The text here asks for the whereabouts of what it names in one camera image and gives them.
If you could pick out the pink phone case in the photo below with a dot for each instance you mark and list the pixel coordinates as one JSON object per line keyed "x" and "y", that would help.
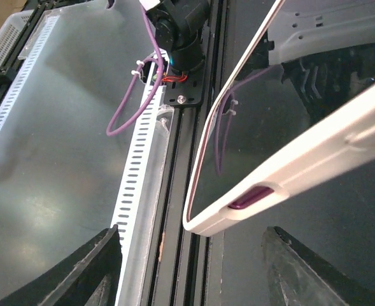
{"x": 297, "y": 108}

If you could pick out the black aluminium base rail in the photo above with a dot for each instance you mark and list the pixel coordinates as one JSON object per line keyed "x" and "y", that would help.
{"x": 176, "y": 261}

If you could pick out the grey plastic storage bin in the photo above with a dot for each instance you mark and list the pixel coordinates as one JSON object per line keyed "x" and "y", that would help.
{"x": 10, "y": 31}

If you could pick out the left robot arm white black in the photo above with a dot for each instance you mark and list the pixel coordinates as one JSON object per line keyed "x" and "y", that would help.
{"x": 178, "y": 26}

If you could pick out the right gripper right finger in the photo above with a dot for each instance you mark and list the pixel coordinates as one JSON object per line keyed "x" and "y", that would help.
{"x": 296, "y": 275}

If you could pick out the white slotted cable duct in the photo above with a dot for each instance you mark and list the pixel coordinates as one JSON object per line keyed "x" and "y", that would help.
{"x": 62, "y": 178}

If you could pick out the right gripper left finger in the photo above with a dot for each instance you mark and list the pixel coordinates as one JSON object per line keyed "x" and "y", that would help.
{"x": 88, "y": 276}

